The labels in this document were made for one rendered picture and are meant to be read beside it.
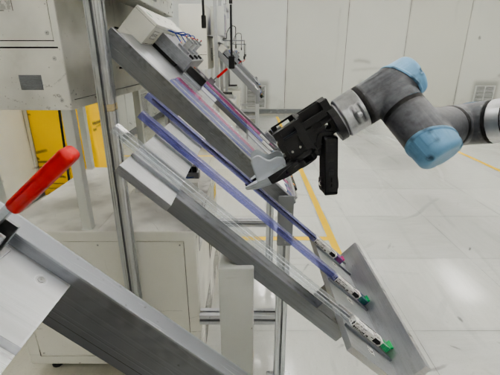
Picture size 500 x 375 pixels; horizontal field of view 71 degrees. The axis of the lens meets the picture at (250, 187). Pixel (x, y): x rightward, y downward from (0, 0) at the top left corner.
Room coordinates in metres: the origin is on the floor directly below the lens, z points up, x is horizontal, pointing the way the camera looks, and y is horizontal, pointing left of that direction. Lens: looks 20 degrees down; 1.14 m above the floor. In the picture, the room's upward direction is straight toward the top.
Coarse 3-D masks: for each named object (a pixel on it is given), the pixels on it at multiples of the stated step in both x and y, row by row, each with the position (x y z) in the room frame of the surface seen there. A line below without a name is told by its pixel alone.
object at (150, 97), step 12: (168, 108) 0.65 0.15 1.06; (180, 120) 0.64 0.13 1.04; (192, 132) 0.63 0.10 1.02; (204, 144) 0.63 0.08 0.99; (216, 156) 0.63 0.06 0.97; (228, 168) 0.63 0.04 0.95; (264, 192) 0.64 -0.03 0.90; (276, 204) 0.63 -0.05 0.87; (288, 216) 0.63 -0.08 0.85; (300, 228) 0.63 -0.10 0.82; (312, 240) 0.63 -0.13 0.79
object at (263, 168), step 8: (256, 160) 0.62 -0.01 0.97; (264, 160) 0.62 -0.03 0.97; (272, 160) 0.62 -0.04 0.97; (280, 160) 0.62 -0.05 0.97; (256, 168) 0.62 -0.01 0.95; (264, 168) 0.62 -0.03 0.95; (272, 168) 0.62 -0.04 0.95; (280, 168) 0.61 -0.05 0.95; (256, 176) 0.62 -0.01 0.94; (264, 176) 0.61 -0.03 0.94; (256, 184) 0.61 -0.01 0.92; (264, 184) 0.61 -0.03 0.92
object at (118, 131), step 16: (112, 128) 0.41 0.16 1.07; (128, 144) 0.41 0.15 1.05; (144, 144) 0.43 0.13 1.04; (160, 160) 0.42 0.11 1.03; (176, 176) 0.41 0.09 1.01; (192, 192) 0.41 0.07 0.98; (208, 208) 0.41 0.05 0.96; (240, 224) 0.42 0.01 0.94; (256, 240) 0.41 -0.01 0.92; (272, 256) 0.41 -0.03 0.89; (288, 272) 0.41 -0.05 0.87; (320, 288) 0.42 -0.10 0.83; (336, 304) 0.42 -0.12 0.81; (352, 320) 0.41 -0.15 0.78
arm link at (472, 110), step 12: (468, 108) 0.62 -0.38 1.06; (480, 108) 0.60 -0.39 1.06; (492, 108) 0.59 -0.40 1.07; (468, 120) 0.59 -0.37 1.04; (480, 120) 0.59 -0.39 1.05; (492, 120) 0.58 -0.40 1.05; (468, 132) 0.59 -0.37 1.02; (480, 132) 0.59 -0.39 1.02; (492, 132) 0.58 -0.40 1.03; (468, 144) 0.62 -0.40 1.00
